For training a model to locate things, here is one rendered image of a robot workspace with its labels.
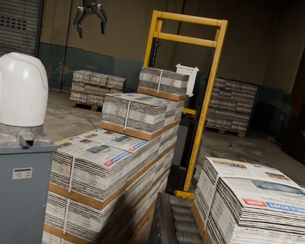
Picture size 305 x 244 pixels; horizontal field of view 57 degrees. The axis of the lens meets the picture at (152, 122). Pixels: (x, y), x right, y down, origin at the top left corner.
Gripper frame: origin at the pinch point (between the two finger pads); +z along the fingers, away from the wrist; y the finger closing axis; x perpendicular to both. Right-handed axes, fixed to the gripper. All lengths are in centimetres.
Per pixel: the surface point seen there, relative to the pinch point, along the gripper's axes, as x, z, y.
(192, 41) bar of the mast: 46, 46, 127
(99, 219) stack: -72, 60, -35
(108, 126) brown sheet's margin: -11, 61, 2
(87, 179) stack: -59, 44, -34
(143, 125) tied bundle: -29, 54, 18
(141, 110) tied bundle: -24, 46, 20
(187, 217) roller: -107, 30, -15
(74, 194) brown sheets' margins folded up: -57, 53, -41
